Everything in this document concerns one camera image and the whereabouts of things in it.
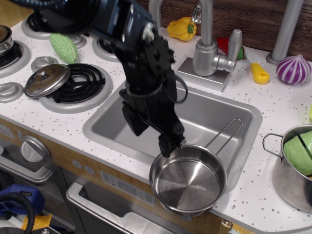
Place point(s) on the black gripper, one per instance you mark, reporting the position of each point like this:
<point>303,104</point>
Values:
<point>150,96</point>

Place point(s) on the steel saucepan with wire handle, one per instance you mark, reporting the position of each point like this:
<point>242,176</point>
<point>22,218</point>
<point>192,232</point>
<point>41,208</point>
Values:
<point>194,178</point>

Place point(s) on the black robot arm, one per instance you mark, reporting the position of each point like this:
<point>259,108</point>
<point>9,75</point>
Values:
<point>123,24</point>

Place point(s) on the grey toy sink basin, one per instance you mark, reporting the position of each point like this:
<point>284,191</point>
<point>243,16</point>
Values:
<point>203,116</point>

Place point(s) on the front black stove burner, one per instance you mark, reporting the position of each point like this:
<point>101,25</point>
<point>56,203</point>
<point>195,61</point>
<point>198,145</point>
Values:
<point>87,87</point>

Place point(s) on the black stove burner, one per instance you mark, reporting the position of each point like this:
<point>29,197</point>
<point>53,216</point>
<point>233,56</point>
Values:
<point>15,60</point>
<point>87,87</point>

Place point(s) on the silver toy faucet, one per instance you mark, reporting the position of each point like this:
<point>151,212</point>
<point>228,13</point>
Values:
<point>208,68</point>

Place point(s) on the back right black burner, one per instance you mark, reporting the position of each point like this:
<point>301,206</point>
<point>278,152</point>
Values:
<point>103,51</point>

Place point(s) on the yellow toy bell pepper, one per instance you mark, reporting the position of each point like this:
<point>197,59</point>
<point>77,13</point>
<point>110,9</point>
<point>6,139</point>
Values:
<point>183,29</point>

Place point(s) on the red toy pepper slice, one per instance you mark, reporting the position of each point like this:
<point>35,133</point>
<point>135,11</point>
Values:
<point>223,45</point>

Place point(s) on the steel pot lid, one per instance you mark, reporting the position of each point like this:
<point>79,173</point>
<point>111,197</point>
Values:
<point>46,80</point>

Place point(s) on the grey stove knob back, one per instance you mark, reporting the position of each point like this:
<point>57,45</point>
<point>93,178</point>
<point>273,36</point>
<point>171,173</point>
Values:
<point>79,41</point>

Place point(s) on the grey stove knob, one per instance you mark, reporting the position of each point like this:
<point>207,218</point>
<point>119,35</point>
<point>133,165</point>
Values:
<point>10,91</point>
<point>41,62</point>
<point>79,41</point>

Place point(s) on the grey oven dial knob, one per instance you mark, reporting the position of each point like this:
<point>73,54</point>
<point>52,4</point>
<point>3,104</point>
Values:
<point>33,150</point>

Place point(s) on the green toy bitter gourd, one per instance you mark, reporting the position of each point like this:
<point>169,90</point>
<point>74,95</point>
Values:
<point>64,47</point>

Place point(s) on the grey stove knob middle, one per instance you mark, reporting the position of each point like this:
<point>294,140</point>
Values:
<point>41,62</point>

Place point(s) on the green toy cabbage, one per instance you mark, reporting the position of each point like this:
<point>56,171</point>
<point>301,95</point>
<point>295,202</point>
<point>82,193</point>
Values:
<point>298,152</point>

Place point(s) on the grey stove knob front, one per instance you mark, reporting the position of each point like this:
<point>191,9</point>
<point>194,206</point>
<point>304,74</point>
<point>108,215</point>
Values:
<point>10,91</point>

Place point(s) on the purple striped toy onion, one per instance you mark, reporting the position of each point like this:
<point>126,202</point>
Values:
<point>294,70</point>

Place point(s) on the left black stove burner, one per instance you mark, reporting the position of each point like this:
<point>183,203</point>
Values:
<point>15,60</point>

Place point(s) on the yellow green toy piece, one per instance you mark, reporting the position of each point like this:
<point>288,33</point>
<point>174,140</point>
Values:
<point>310,112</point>

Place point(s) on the blue plastic tool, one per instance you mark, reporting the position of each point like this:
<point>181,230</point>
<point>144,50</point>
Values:
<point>21,199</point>

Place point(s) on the back left black burner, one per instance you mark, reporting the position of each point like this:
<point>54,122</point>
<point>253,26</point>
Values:
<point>35,26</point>

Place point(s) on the steel pot on stove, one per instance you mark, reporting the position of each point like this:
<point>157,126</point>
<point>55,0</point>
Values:
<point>6,41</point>

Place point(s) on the grey dishwasher door handle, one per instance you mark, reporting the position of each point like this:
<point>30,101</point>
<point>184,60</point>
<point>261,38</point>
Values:
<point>101,212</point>

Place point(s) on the grey oven door handle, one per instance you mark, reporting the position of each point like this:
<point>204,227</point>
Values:
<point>40,177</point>

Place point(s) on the grey vertical post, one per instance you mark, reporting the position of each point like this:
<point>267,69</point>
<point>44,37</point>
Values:
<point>286,31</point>

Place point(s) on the steel pot with handle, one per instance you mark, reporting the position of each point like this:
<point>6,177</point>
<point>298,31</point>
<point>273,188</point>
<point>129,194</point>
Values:
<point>292,186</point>

